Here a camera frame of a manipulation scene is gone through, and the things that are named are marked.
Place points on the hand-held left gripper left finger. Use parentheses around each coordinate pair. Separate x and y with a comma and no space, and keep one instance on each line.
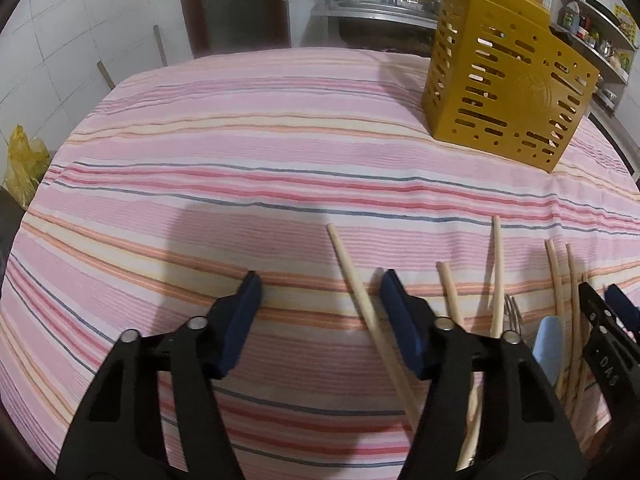
(240,312)

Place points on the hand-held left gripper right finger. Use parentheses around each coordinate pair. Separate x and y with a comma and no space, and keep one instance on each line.
(400,320)

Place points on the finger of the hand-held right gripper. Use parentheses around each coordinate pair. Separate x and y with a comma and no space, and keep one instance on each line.
(622,307)
(607,360)

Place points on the wooden chopstick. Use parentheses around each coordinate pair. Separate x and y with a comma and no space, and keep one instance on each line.
(450,290)
(497,285)
(574,285)
(360,300)
(556,285)

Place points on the light blue plastic utensil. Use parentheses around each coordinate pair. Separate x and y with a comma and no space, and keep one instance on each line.
(547,347)

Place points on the metal fork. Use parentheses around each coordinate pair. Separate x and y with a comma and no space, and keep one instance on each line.
(514,317)

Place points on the yellow perforated utensil holder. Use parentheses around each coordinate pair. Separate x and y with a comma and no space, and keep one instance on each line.
(500,85)

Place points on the pink striped tablecloth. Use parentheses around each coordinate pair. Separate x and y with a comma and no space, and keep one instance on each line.
(250,160)

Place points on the yellow plastic bag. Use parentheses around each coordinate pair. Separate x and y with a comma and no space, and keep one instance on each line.
(25,170)

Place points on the white corner shelf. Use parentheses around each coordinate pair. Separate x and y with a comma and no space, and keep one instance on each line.
(607,35)

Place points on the short wooden stick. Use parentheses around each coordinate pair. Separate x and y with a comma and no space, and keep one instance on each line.
(105,75)

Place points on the long wooden stick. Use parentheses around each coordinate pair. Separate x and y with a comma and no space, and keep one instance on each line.
(160,45)

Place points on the cooking oil bottle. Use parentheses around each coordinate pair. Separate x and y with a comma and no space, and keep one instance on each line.
(571,15)

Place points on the stainless steel sink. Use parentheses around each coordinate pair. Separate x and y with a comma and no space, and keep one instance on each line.
(370,10)

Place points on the dark wooden glass door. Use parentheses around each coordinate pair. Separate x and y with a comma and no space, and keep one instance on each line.
(235,0)

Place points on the yellow wall poster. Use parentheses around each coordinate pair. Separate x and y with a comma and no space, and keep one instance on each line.
(625,20)

